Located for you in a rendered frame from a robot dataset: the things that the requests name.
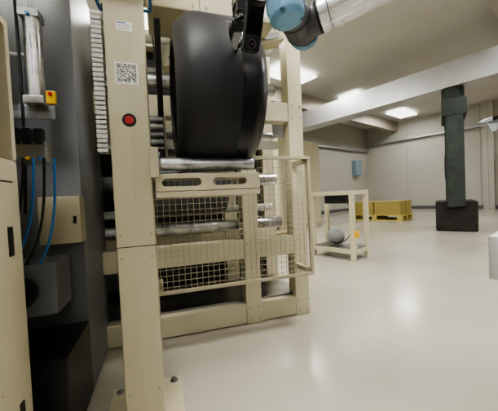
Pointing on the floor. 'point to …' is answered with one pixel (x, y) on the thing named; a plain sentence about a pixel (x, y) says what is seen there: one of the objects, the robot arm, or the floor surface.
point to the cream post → (134, 210)
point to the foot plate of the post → (173, 392)
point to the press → (455, 166)
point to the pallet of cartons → (401, 209)
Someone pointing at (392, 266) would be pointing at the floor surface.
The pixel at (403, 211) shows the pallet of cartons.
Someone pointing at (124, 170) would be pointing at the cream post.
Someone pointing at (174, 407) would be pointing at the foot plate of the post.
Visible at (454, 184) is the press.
